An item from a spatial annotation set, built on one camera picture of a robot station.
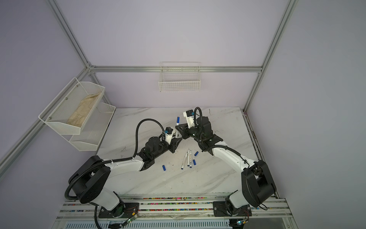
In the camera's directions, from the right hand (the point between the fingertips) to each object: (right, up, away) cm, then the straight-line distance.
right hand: (176, 126), depth 78 cm
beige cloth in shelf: (-53, +7, 0) cm, 54 cm away
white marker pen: (0, -4, 0) cm, 4 cm away
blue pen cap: (+1, +4, -1) cm, 4 cm away
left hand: (+2, -6, +5) cm, 8 cm away
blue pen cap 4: (+11, -23, +13) cm, 29 cm away
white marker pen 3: (+8, -22, +13) cm, 27 cm away
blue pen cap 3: (+12, -19, +17) cm, 28 cm away
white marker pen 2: (+3, -26, +10) cm, 28 cm away
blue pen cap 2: (-8, -26, +10) cm, 29 cm away
